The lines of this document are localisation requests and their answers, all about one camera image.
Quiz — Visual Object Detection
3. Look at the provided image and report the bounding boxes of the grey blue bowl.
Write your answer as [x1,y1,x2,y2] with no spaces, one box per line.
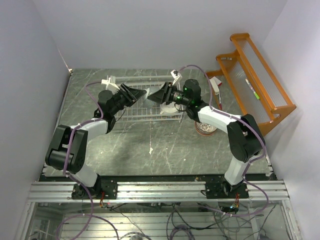
[145,87,150,96]

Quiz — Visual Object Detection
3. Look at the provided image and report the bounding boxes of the marker pen on shelf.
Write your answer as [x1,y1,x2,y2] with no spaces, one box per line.
[245,78,260,100]

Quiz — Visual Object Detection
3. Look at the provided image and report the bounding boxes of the beige patterned bowl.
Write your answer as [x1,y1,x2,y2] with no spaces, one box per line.
[194,122,217,136]

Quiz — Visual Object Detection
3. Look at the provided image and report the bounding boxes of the white handled bowl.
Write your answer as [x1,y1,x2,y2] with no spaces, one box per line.
[159,102,180,117]

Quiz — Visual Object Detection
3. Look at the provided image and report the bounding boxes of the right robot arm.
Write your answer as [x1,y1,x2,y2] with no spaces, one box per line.
[147,79,266,198]

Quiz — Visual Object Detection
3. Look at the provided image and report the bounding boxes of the aluminium mounting rail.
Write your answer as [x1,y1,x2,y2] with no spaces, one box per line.
[27,180,290,204]

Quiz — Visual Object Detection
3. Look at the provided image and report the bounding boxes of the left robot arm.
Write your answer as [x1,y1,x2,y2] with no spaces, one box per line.
[45,84,147,200]

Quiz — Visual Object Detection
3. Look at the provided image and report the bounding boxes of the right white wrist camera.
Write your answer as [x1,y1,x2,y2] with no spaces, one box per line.
[170,69,182,86]

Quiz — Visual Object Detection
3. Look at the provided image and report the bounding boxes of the white wire dish rack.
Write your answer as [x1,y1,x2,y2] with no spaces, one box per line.
[115,75,184,122]

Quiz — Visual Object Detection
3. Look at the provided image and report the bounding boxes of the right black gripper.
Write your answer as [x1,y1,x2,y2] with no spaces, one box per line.
[148,82,191,107]

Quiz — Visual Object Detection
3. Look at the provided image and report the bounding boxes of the orange wooden shelf rack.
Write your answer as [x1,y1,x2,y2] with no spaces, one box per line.
[206,33,296,136]

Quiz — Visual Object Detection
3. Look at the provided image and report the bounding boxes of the white red small box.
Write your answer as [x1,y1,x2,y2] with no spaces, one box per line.
[209,76,222,95]

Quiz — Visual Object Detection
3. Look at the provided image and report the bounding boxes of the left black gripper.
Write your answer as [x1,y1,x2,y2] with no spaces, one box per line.
[110,83,147,116]

